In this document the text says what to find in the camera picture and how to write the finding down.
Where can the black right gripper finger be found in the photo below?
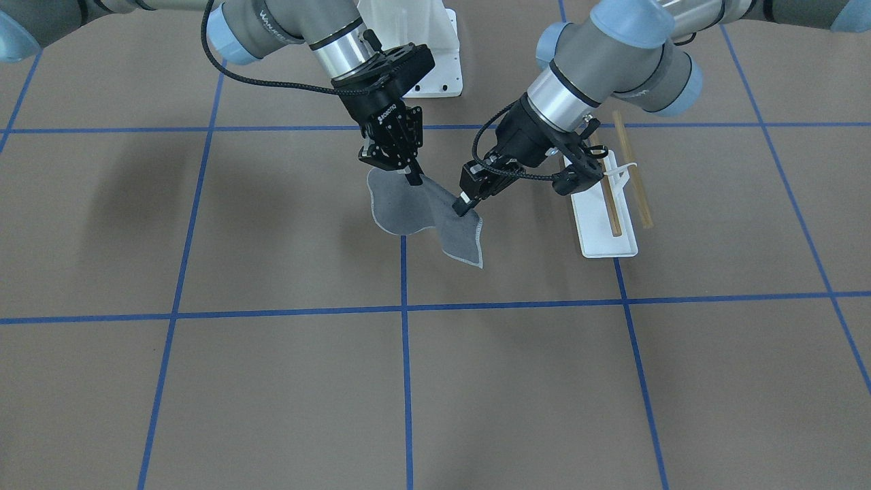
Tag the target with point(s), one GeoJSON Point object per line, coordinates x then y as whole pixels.
{"type": "Point", "coordinates": [413, 172]}

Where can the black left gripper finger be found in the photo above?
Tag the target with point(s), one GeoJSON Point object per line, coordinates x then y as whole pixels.
{"type": "Point", "coordinates": [464, 204]}

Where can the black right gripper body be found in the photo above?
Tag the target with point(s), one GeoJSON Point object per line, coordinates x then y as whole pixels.
{"type": "Point", "coordinates": [373, 116]}

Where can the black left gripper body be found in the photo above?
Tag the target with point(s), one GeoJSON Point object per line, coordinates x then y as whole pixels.
{"type": "Point", "coordinates": [522, 140]}

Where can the grey towel with white hem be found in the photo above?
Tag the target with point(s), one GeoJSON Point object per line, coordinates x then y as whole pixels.
{"type": "Point", "coordinates": [401, 209]}

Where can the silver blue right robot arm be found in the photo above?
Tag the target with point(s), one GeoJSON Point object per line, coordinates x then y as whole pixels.
{"type": "Point", "coordinates": [231, 32]}

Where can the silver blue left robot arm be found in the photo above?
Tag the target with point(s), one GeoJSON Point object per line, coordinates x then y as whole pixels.
{"type": "Point", "coordinates": [626, 50]}

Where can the white rack with wooden bars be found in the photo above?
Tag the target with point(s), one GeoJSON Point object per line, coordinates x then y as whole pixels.
{"type": "Point", "coordinates": [603, 221]}

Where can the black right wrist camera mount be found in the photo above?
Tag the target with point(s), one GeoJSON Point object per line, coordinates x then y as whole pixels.
{"type": "Point", "coordinates": [402, 67]}

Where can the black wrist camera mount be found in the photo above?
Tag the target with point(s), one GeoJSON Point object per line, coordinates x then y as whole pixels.
{"type": "Point", "coordinates": [584, 169]}
{"type": "Point", "coordinates": [402, 67]}

